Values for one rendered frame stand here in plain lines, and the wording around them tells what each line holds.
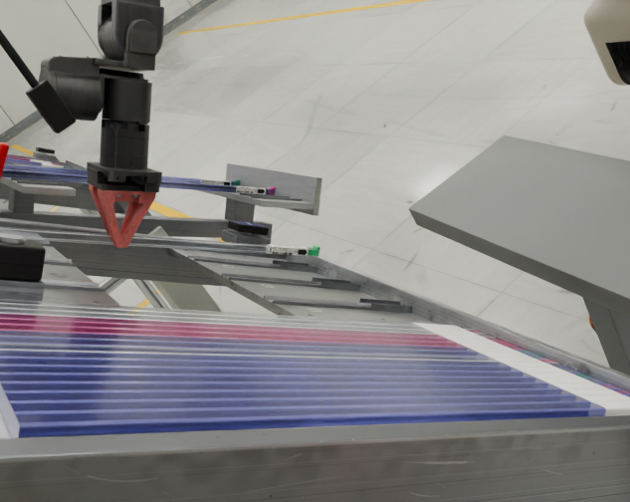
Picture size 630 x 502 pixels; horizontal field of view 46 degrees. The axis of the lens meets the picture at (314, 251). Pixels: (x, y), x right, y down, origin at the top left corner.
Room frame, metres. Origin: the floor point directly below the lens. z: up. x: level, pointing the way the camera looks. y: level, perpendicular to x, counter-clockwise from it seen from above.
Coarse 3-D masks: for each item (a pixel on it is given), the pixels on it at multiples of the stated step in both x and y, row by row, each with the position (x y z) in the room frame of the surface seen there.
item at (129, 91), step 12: (108, 72) 0.92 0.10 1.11; (120, 72) 0.92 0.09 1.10; (108, 84) 0.91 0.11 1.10; (120, 84) 0.90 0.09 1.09; (132, 84) 0.90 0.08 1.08; (144, 84) 0.90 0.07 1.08; (108, 96) 0.90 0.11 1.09; (120, 96) 0.89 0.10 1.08; (132, 96) 0.89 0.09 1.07; (144, 96) 0.90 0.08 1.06; (108, 108) 0.90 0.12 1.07; (120, 108) 0.89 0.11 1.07; (132, 108) 0.89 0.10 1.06; (144, 108) 0.90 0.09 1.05; (120, 120) 0.89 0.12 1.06; (132, 120) 0.89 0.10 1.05; (144, 120) 0.90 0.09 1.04
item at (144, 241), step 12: (0, 228) 0.84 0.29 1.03; (12, 228) 0.85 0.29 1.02; (24, 228) 0.86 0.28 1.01; (48, 240) 0.85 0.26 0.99; (60, 240) 0.86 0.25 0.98; (72, 240) 0.86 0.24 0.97; (84, 240) 0.86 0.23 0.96; (96, 240) 0.87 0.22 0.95; (108, 240) 0.87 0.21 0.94; (132, 240) 0.88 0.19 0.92; (144, 240) 0.89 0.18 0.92; (156, 240) 0.89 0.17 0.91; (168, 240) 0.89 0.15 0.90; (180, 240) 0.90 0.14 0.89; (192, 240) 0.91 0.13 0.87; (204, 240) 0.92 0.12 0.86; (252, 252) 0.92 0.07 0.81; (264, 252) 0.93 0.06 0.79; (312, 252) 0.95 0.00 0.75
